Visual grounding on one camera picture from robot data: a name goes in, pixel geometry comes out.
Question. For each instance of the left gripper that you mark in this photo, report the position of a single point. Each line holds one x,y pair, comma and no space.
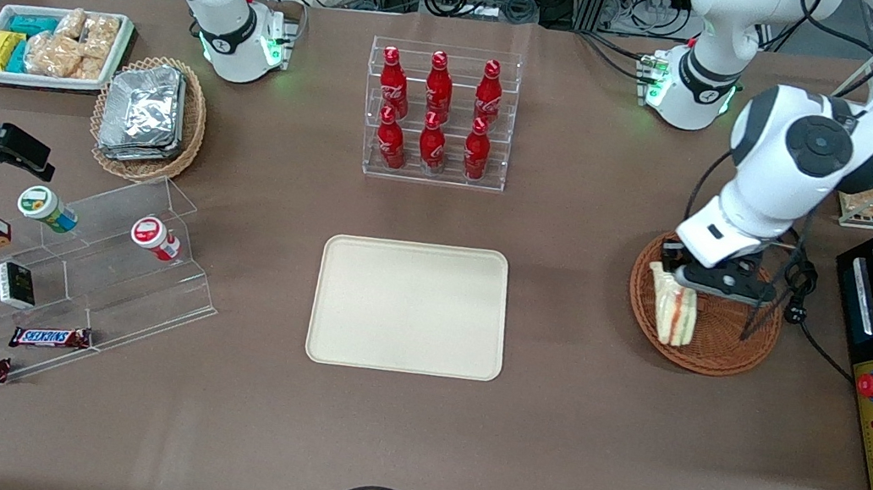
671,257

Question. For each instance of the triangle sandwich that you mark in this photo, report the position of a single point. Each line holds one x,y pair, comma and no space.
670,312

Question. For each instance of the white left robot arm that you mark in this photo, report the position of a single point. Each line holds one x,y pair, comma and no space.
762,180

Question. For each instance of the white rectangular snack tray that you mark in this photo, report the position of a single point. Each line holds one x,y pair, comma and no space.
41,82

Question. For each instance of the round brown wicker basket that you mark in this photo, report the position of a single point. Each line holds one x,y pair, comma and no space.
721,345

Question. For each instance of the oval tan wicker basket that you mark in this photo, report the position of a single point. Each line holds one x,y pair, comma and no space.
193,134

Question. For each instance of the cream plastic tray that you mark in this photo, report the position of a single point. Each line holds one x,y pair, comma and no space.
410,310

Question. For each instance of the green lid yogurt cup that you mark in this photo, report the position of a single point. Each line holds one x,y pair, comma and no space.
44,208

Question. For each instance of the teal snack pack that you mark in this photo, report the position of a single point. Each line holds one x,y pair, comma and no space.
33,24
18,58

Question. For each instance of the clear rice cracker bag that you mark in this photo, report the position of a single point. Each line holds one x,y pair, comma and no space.
70,23
89,68
100,35
53,54

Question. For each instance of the yellow snack pack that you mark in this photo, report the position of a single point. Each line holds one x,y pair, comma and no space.
1,50

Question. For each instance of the silver foil pack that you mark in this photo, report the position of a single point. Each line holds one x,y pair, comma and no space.
140,105

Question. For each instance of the small black box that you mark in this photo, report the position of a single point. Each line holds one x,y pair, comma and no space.
16,285

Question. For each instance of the stacked foil containers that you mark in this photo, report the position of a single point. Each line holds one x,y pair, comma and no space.
176,144

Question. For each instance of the red lid yogurt cup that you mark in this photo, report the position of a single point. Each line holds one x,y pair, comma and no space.
151,236

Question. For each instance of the clear acrylic step display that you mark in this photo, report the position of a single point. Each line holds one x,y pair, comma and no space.
139,297

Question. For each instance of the clear fried snack bag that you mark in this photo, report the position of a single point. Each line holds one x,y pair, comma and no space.
869,203

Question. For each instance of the red cola bottle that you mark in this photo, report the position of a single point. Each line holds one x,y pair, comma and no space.
432,149
476,155
439,90
392,85
391,145
489,97

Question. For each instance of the clear acrylic bottle rack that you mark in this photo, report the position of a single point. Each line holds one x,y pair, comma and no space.
450,180

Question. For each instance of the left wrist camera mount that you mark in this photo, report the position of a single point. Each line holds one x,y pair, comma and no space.
726,284

